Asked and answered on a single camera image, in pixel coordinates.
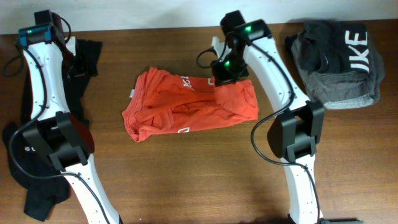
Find black folded shirt white letters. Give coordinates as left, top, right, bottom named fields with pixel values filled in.
left=285, top=20, right=370, bottom=74

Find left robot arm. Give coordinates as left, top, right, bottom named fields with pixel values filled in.
left=9, top=9, right=122, bottom=223

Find black garment on left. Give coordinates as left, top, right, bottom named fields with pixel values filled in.
left=3, top=39, right=119, bottom=223

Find red t-shirt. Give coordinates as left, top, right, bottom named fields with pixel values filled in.
left=122, top=67, right=259, bottom=142

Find grey folded garment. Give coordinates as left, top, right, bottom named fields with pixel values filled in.
left=292, top=34, right=386, bottom=110

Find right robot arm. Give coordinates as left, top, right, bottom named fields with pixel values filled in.
left=210, top=11, right=329, bottom=223

